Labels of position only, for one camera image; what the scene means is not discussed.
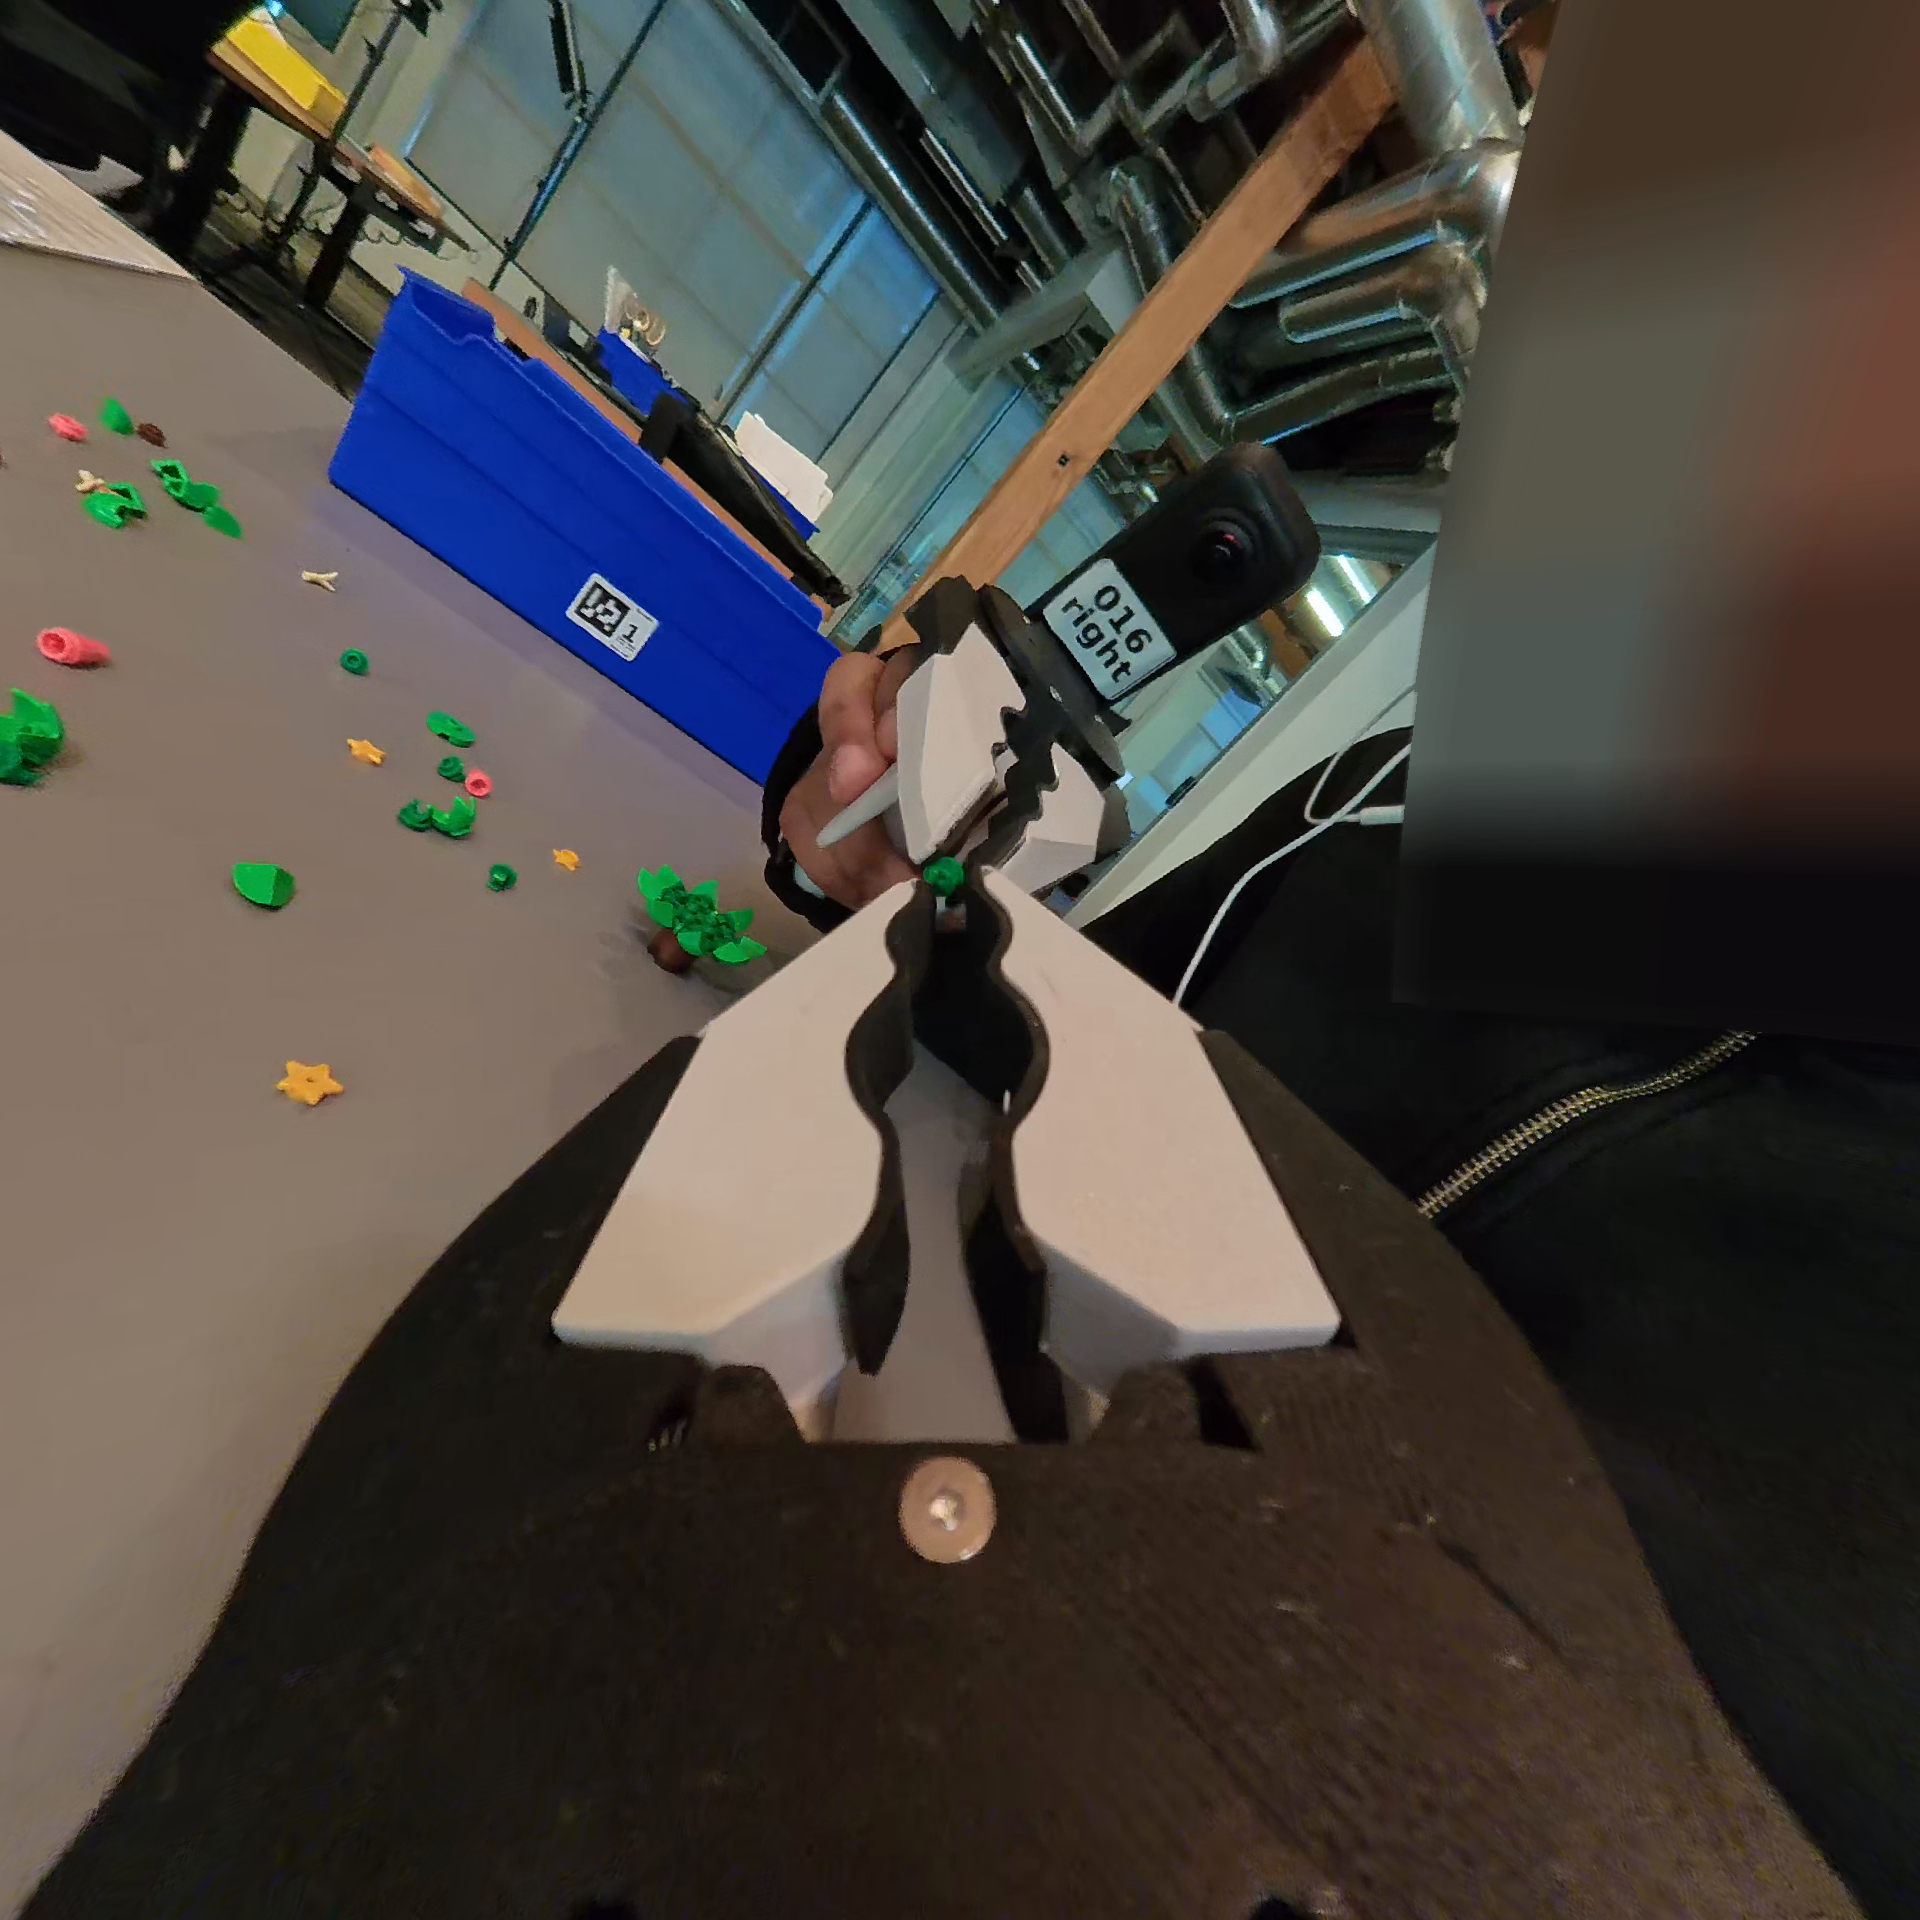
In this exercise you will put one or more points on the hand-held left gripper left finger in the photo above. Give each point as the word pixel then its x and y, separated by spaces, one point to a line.
pixel 733 1184

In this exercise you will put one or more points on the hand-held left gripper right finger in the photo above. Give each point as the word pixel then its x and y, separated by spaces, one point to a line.
pixel 1154 1184

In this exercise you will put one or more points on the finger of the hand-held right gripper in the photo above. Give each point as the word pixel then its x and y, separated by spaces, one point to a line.
pixel 944 734
pixel 1073 840

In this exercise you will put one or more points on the person's right hand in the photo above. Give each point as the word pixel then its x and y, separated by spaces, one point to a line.
pixel 856 751

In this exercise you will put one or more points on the silver ventilation ducts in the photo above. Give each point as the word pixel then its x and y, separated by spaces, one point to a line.
pixel 1349 300

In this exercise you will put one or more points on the large green leaf wheel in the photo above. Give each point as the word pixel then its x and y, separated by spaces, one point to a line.
pixel 697 918

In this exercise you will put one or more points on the white box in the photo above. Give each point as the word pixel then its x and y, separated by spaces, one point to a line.
pixel 779 458

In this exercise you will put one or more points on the blue storage bin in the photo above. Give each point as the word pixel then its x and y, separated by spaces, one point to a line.
pixel 494 495

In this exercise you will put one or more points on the wooden-top desk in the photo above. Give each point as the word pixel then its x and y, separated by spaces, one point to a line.
pixel 376 182

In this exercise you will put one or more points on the green toy leaf cluster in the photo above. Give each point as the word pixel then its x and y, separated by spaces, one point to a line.
pixel 27 734

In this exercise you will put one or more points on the small yellow box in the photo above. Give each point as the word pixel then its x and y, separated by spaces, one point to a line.
pixel 284 60

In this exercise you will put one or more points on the printed paper sheet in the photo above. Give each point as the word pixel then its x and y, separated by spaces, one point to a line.
pixel 60 211

